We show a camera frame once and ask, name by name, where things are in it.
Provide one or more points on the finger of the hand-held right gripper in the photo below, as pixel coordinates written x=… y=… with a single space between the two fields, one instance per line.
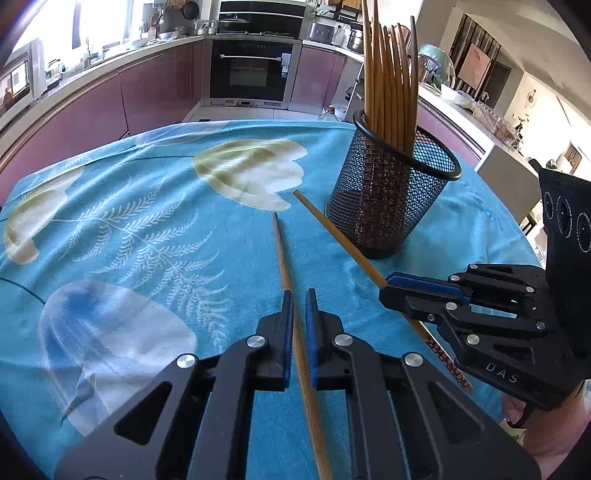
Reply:
x=425 y=285
x=415 y=307

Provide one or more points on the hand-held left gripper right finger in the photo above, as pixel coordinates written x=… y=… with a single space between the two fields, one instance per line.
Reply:
x=313 y=337

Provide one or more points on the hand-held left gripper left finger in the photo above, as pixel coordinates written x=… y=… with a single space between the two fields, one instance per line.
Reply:
x=288 y=332

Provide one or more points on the red-tipped wooden chopstick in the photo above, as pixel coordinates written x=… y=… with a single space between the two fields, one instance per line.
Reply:
x=282 y=258
x=332 y=230

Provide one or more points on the black mesh basket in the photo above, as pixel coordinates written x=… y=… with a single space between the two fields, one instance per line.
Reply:
x=369 y=221

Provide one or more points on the bunch of wooden chopsticks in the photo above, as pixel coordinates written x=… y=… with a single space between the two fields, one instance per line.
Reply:
x=390 y=92

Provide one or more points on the person's right hand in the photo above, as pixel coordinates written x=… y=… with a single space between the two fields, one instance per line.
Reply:
x=558 y=438

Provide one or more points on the blue floral tablecloth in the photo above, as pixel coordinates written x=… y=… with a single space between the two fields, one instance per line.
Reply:
x=138 y=230

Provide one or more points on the glass bottle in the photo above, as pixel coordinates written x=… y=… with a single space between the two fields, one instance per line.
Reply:
x=331 y=114

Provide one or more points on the green glass container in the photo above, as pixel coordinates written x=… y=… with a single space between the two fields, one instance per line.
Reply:
x=434 y=64

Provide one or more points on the steel cooking pot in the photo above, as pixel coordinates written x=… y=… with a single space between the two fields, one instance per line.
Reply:
x=354 y=40

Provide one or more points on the black built-in oven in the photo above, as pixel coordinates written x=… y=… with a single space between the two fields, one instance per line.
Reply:
x=249 y=69

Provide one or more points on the silver toaster oven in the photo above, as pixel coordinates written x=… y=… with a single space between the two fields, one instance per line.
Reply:
x=323 y=31

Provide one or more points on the purple kitchen cabinets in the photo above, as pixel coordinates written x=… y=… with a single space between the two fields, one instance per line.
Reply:
x=152 y=87

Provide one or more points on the kitchen window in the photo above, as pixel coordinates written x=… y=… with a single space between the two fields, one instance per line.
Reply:
x=101 y=23

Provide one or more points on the silver microwave oven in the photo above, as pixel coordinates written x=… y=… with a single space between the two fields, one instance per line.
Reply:
x=18 y=78

